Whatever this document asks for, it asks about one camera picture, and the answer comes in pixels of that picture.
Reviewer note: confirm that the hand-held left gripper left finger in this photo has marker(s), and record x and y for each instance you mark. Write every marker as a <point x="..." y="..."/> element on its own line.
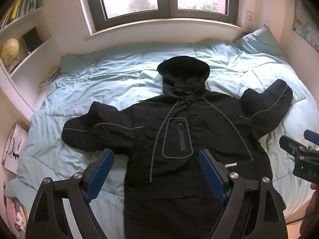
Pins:
<point x="99" y="176"/>

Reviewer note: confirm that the beige window sill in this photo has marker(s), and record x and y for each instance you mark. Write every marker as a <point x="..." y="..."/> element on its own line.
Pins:
<point x="162" y="28"/>

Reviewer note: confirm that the white calligraphy paper bag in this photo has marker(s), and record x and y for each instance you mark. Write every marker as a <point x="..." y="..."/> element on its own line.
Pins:
<point x="15" y="147"/>

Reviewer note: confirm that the row of books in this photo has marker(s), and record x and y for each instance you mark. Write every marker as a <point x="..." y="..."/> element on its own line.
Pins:
<point x="21" y="5"/>

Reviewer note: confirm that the black speaker box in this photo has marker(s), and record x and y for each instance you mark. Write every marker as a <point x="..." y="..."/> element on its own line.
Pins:
<point x="32" y="39"/>

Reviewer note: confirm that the light blue duvet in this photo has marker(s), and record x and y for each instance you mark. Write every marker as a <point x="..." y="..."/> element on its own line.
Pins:
<point x="112" y="79"/>

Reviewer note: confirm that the light blue pillow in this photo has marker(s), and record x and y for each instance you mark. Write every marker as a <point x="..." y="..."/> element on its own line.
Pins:
<point x="261" y="42"/>

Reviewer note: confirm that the dark framed window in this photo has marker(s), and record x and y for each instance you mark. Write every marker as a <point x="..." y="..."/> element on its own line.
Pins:
<point x="159" y="2"/>

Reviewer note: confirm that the black hooded jacket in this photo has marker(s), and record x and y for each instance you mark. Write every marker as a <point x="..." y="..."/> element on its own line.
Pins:
<point x="199" y="134"/>

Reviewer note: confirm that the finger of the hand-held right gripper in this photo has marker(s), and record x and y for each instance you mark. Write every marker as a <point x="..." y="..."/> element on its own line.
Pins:
<point x="289" y="144"/>
<point x="311" y="135"/>

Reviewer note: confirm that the person's right hand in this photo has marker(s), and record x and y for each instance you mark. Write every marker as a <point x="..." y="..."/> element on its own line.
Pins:
<point x="314" y="187"/>

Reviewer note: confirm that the white wall switch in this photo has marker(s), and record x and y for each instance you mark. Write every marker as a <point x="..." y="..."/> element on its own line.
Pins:
<point x="249" y="15"/>

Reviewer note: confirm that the yellow globe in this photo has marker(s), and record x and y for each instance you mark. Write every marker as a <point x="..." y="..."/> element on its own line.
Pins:
<point x="9" y="51"/>

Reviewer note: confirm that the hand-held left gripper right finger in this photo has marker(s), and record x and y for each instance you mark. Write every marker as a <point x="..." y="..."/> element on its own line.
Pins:
<point x="211" y="176"/>

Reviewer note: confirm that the pink printed cloth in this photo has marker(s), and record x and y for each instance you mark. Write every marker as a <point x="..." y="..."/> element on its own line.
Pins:
<point x="15" y="214"/>

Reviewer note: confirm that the white bookshelf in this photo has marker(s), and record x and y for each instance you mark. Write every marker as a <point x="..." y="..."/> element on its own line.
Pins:
<point x="30" y="62"/>

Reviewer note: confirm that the wall map poster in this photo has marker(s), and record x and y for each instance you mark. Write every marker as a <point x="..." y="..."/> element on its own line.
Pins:
<point x="306" y="25"/>

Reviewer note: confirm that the stack of books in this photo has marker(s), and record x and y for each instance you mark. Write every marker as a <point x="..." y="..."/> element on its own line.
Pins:
<point x="49" y="78"/>

